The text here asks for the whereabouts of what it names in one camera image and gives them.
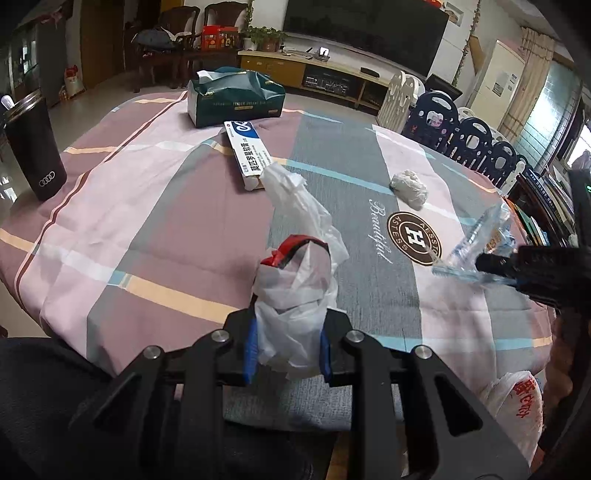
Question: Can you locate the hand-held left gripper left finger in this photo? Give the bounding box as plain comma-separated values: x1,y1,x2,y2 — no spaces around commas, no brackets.
68,308,258,480

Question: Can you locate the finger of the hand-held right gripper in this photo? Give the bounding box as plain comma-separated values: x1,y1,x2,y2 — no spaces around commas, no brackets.
475,244,591,310

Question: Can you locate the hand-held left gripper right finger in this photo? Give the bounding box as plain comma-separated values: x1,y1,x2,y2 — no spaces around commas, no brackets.
318,310,532,480

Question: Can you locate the thin white plastic bag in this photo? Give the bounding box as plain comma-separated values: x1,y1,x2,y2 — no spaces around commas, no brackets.
253,161,349,381

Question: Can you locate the clear plastic wrapper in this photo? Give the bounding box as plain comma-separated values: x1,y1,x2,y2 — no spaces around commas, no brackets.
431,203,517,283

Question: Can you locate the red black wrapper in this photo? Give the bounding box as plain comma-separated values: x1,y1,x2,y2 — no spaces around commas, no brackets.
260,234,331,271

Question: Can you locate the white red-printed plastic bag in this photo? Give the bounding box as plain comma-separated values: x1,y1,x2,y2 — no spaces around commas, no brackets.
478,370,546,478

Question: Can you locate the row of books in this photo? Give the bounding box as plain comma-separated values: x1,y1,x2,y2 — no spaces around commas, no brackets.
508,168,578,247

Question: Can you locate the navy plastic fence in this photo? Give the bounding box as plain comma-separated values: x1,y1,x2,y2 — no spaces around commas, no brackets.
402,91,529,190

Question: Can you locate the beige curtain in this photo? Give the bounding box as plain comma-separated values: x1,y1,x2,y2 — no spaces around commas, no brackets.
501,25,555,144

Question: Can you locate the white standing air conditioner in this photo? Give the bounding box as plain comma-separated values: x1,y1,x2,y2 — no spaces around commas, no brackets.
468,39,526,130

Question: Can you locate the crumpled white tissue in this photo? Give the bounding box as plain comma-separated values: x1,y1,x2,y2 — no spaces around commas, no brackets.
390,170,428,208

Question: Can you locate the white blue ointment box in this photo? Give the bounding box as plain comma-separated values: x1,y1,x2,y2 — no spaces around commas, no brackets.
223,119,288,192

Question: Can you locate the white plastic fence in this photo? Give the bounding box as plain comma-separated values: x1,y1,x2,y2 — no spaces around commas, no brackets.
376,70,426,132

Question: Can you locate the green tissue box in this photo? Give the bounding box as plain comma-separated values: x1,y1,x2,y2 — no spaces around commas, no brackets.
187,67,286,128

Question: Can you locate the black audio receiver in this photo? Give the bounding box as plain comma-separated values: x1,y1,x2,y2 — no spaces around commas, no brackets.
301,74,349,95

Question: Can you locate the black television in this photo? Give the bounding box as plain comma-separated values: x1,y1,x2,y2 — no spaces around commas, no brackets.
283,0,450,79

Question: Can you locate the yellow television cabinet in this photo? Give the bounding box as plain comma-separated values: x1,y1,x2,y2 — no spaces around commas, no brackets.
238,48,393,110

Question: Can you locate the black thermos bottle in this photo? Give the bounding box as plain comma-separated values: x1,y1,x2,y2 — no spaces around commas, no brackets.
0,90,68,202

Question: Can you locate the green potted plant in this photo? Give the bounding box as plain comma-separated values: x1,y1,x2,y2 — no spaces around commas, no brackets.
242,25,287,52

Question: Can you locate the red white shopping bag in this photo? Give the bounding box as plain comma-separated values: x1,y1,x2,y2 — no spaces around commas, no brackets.
64,65,86,95

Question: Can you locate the black bag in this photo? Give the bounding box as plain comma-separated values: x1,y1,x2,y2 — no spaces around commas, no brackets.
136,28,178,51

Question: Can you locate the dark wooden chair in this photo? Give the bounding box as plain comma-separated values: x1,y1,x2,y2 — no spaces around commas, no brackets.
134,6,201,90
182,1,250,70

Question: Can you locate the grey refrigerator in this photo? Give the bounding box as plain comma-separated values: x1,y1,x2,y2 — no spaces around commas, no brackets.
9,18,68,109

